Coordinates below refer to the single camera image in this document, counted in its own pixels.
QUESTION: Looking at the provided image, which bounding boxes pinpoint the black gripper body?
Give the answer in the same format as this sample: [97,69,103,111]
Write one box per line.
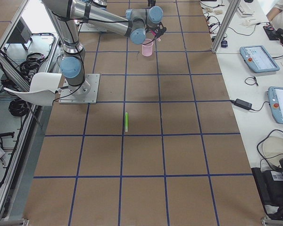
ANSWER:
[147,22,163,32]

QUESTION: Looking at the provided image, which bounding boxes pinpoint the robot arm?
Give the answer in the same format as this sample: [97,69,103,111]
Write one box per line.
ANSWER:
[43,0,166,84]

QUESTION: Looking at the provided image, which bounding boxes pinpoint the pink mesh cup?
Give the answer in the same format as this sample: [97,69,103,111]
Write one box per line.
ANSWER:
[141,39,153,57]

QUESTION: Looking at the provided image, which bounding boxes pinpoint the small dark blue device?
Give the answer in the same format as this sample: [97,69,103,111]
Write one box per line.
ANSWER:
[221,40,228,48]

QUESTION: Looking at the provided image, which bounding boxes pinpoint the white keyboard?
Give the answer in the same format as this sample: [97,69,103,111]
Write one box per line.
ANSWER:
[237,0,254,17]

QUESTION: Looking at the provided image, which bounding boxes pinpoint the green pen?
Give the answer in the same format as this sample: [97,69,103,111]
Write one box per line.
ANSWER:
[125,112,129,132]

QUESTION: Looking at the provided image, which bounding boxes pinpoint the upper teach pendant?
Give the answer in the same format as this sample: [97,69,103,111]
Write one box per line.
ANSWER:
[240,45,280,73]

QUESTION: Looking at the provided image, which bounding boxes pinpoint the teach pendant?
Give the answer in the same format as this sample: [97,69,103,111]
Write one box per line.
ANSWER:
[267,87,283,124]
[240,45,280,73]

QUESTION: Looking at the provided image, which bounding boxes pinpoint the black power adapter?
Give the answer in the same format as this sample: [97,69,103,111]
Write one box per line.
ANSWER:
[230,98,252,111]

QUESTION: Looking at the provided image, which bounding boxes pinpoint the person in white shirt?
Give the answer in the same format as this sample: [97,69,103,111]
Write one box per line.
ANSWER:
[266,0,283,30]

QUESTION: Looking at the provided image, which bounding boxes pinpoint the white plastic chair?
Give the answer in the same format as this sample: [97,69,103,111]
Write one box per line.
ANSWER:
[4,72,62,106]

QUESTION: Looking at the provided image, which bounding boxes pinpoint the lower teach pendant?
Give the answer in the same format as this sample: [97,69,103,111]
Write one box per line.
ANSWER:
[267,87,283,124]

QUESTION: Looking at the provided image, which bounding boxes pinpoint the grey box on floor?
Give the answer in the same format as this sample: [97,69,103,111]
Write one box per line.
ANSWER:
[7,17,32,50]

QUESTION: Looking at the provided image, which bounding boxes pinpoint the black bag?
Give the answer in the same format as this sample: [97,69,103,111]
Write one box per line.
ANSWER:
[251,158,283,220]

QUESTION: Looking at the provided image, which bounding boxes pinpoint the aluminium frame post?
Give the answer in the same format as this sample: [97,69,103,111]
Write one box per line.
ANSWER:
[211,0,240,53]

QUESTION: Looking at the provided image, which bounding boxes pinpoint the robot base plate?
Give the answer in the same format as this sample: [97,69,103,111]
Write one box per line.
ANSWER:
[58,73,100,104]

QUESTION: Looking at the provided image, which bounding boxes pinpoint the small black cable loop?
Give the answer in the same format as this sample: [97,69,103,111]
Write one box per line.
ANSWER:
[244,75,259,87]

